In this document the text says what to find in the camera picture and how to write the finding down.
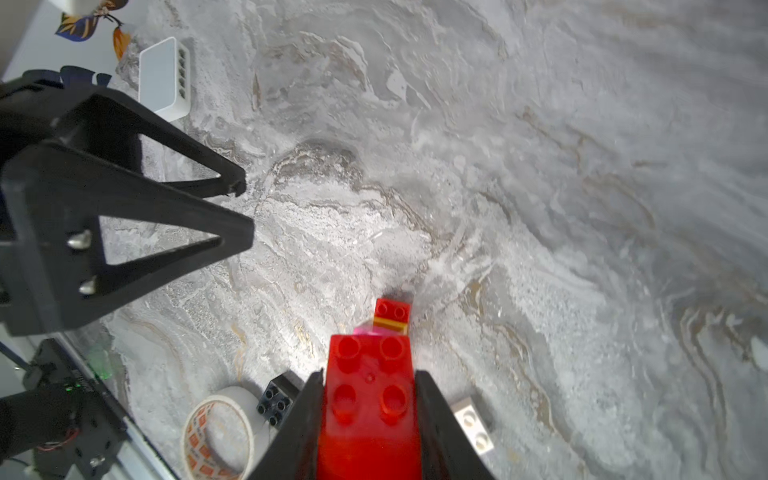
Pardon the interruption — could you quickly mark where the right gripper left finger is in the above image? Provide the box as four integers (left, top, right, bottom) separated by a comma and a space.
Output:
249, 371, 324, 479

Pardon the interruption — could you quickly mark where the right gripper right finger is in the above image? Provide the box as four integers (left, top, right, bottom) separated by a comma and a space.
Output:
415, 370, 494, 480

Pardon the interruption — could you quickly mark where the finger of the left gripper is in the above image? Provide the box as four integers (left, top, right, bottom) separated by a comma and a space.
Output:
1, 142, 254, 336
1, 74, 246, 198

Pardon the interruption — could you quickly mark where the white 2x4 lego brick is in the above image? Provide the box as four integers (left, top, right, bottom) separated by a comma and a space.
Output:
450, 397, 494, 456

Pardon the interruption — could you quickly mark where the small red lego brick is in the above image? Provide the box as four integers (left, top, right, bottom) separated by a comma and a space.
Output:
317, 335, 422, 480

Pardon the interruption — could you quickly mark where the yellow 2x2 lego brick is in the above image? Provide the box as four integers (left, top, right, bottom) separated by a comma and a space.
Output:
373, 317, 408, 336

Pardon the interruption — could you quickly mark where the red 2x4 lego brick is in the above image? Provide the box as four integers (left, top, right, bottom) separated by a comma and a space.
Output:
374, 298, 411, 324

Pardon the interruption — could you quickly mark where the pink 2x2 lego brick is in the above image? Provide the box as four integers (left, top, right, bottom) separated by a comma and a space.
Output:
353, 324, 386, 335

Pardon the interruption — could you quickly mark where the black 2x2 lego brick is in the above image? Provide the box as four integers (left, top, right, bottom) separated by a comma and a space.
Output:
257, 374, 300, 430

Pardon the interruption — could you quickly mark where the tape roll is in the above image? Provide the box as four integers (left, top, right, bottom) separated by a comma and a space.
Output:
180, 386, 271, 479

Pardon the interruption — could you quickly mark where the grey square card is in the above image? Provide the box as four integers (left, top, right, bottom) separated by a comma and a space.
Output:
138, 36, 192, 122

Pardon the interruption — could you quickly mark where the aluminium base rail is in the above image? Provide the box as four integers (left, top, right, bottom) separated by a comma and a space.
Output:
0, 335, 181, 480

